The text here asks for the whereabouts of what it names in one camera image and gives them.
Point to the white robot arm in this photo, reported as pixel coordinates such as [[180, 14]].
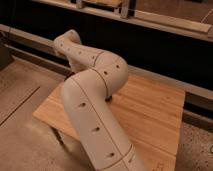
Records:
[[84, 96]]

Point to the wooden table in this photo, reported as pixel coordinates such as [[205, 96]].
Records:
[[150, 114]]

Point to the wooden plank on ledge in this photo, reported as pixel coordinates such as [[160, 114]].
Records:
[[174, 22]]

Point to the wooden frame on ledge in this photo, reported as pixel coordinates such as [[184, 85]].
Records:
[[119, 6]]

